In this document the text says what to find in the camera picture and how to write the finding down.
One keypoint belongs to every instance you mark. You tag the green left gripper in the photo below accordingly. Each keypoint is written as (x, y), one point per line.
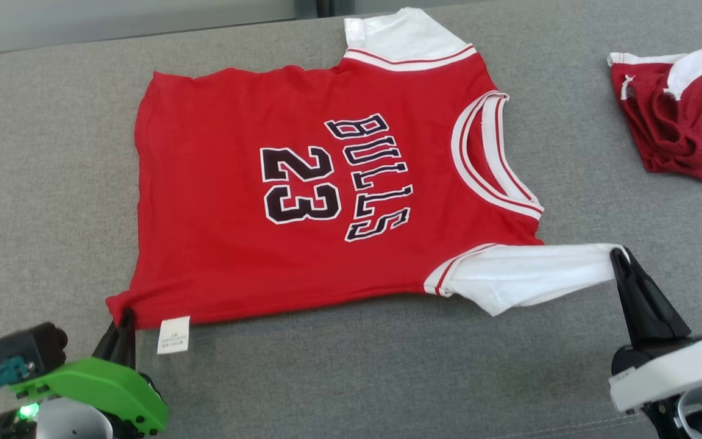
(101, 390)

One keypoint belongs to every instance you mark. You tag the grey partition frame post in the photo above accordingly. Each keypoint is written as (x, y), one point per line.
(326, 6)

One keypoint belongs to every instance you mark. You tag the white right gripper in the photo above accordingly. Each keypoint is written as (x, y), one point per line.
(674, 372)

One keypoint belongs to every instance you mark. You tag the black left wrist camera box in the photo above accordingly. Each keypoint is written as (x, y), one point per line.
(28, 347)

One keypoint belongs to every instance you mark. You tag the red white basketball shorts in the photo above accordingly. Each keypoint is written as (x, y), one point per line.
(686, 128)

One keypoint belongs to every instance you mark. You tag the red Bulls 23 jersey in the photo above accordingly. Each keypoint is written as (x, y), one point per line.
(235, 213)

